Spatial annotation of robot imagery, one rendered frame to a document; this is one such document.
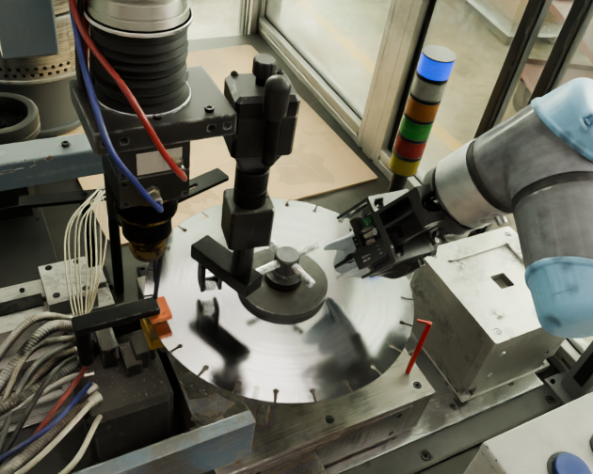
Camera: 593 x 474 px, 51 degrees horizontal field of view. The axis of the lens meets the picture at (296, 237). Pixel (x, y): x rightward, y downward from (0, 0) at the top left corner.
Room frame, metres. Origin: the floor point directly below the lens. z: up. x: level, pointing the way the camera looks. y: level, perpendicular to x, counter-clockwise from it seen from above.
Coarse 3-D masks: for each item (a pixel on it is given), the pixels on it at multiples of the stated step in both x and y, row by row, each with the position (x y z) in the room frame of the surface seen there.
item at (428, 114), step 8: (408, 104) 0.78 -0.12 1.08; (416, 104) 0.77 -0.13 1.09; (424, 104) 0.76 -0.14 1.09; (432, 104) 0.76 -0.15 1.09; (408, 112) 0.77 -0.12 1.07; (416, 112) 0.77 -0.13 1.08; (424, 112) 0.76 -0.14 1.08; (432, 112) 0.77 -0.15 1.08; (416, 120) 0.76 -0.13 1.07; (424, 120) 0.76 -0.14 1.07; (432, 120) 0.77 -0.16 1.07
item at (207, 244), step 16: (208, 240) 0.49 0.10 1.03; (192, 256) 0.48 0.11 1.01; (208, 256) 0.47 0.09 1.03; (224, 256) 0.47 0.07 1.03; (240, 256) 0.45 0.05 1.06; (224, 272) 0.45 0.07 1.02; (240, 272) 0.45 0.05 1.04; (256, 272) 0.46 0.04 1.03; (240, 288) 0.44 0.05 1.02; (256, 288) 0.45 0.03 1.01
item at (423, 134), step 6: (402, 120) 0.78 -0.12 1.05; (408, 120) 0.77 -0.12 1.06; (402, 126) 0.78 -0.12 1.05; (408, 126) 0.77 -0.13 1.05; (414, 126) 0.76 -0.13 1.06; (420, 126) 0.76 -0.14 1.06; (426, 126) 0.77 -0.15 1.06; (402, 132) 0.77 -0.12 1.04; (408, 132) 0.77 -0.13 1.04; (414, 132) 0.76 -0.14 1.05; (420, 132) 0.76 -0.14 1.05; (426, 132) 0.77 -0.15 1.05; (408, 138) 0.76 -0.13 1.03; (414, 138) 0.76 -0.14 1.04; (420, 138) 0.76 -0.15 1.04; (426, 138) 0.77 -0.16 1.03
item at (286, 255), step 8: (272, 240) 0.54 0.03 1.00; (272, 248) 0.53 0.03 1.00; (280, 248) 0.52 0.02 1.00; (288, 248) 0.53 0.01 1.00; (304, 248) 0.54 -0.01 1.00; (312, 248) 0.54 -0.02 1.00; (280, 256) 0.51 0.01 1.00; (288, 256) 0.51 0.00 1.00; (296, 256) 0.52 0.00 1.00; (272, 264) 0.50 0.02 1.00; (280, 264) 0.50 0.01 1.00; (288, 264) 0.50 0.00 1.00; (296, 264) 0.51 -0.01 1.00; (264, 272) 0.49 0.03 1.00; (280, 272) 0.50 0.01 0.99; (288, 272) 0.50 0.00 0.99; (296, 272) 0.50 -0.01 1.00; (304, 272) 0.50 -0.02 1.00; (304, 280) 0.49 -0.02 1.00; (312, 280) 0.49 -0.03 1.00
